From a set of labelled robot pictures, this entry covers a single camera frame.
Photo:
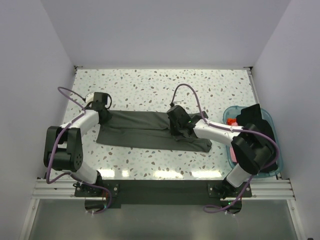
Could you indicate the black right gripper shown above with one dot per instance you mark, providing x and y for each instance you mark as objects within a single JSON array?
[{"x": 173, "y": 132}]

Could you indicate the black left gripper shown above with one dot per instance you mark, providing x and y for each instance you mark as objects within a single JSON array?
[{"x": 108, "y": 117}]

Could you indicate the grey green t shirt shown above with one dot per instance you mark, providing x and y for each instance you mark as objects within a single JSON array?
[{"x": 147, "y": 130}]

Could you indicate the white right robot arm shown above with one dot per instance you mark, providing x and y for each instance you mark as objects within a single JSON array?
[{"x": 223, "y": 134}]

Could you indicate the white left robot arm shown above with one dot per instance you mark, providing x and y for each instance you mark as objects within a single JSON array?
[{"x": 63, "y": 150}]

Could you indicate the teal plastic laundry basket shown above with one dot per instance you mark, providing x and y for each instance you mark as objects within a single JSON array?
[{"x": 233, "y": 112}]

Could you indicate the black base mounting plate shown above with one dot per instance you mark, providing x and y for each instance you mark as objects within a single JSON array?
[{"x": 155, "y": 192}]

